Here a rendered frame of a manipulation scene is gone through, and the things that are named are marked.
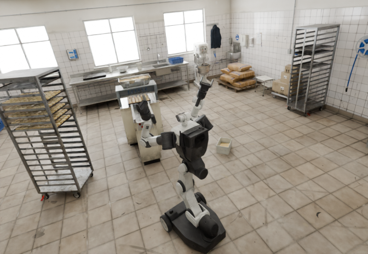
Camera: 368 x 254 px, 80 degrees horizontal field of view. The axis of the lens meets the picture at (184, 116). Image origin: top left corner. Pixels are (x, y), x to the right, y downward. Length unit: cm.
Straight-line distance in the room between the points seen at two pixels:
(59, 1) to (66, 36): 86
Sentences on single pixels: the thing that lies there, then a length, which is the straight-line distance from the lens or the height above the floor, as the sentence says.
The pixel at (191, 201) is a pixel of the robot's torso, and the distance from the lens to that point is 259.
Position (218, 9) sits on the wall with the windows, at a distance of 817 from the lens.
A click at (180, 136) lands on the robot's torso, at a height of 136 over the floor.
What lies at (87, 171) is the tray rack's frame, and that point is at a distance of 394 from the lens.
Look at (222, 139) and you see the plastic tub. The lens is 416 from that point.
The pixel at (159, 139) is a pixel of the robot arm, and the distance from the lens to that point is 193.
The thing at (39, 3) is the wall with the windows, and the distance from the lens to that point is 715.
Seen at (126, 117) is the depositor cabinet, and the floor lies 66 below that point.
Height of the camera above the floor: 230
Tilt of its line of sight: 25 degrees down
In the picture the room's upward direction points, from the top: 6 degrees counter-clockwise
